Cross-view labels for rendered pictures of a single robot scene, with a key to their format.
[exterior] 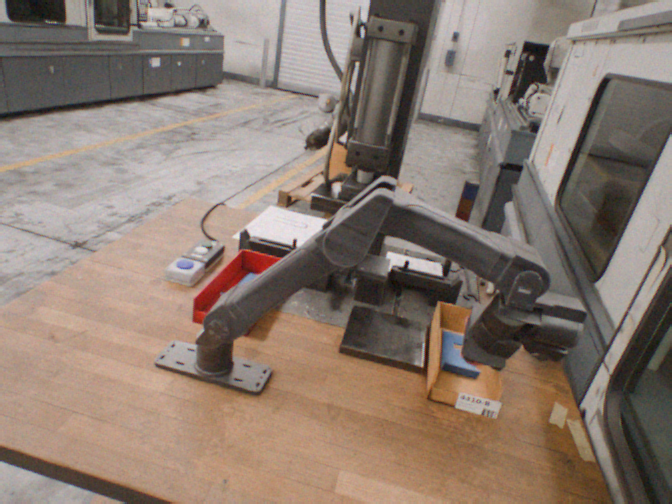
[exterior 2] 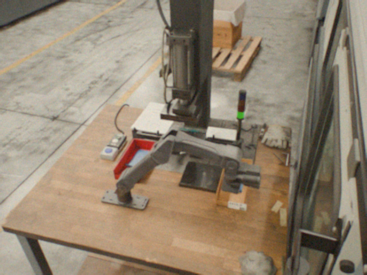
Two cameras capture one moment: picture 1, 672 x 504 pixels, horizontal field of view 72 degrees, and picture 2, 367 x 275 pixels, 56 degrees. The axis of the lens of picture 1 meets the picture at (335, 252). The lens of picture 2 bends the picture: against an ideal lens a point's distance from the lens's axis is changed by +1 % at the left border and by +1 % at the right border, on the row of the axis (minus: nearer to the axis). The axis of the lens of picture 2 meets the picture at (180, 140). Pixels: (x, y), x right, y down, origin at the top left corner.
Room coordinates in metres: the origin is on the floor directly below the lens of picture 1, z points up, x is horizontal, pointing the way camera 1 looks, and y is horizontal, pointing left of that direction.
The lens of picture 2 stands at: (-0.32, -0.23, 1.99)
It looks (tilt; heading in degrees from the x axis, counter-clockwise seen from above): 37 degrees down; 9
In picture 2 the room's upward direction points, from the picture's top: 2 degrees counter-clockwise
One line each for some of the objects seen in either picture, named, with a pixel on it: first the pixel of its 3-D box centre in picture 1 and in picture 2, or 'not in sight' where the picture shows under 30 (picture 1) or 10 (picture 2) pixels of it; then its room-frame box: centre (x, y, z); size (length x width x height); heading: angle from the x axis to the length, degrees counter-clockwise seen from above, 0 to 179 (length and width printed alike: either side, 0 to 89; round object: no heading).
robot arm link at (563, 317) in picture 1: (540, 301); (243, 168); (0.60, -0.31, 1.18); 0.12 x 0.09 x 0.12; 84
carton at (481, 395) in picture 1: (463, 354); (235, 182); (0.78, -0.29, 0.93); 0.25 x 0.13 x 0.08; 172
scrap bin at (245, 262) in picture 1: (244, 288); (136, 159); (0.89, 0.18, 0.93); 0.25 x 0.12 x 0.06; 172
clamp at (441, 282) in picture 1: (418, 282); (221, 144); (1.03, -0.22, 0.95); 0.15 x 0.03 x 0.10; 82
